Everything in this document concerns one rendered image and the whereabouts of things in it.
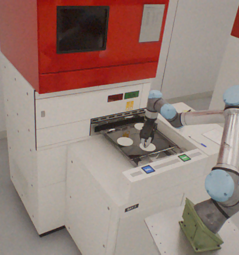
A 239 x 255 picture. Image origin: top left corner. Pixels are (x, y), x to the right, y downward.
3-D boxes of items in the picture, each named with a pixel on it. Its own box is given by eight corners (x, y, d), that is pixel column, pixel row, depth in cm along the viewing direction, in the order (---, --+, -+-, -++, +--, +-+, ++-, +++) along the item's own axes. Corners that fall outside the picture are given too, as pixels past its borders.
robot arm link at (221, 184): (240, 209, 136) (259, 97, 154) (228, 199, 126) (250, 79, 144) (212, 204, 144) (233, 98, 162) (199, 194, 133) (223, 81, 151)
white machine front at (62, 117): (35, 149, 200) (33, 89, 180) (141, 124, 242) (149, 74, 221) (37, 152, 198) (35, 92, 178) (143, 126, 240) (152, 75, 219)
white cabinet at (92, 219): (63, 232, 251) (66, 145, 209) (160, 195, 300) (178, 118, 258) (105, 304, 207) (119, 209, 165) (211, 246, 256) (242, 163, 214)
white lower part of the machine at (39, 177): (10, 185, 289) (3, 103, 247) (91, 162, 331) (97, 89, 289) (38, 243, 240) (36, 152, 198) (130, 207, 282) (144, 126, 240)
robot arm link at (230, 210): (234, 220, 148) (258, 202, 145) (224, 212, 138) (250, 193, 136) (218, 199, 156) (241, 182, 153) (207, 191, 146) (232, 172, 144)
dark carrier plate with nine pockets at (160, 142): (101, 130, 214) (101, 130, 213) (143, 121, 231) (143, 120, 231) (130, 159, 190) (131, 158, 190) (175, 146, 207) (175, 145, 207)
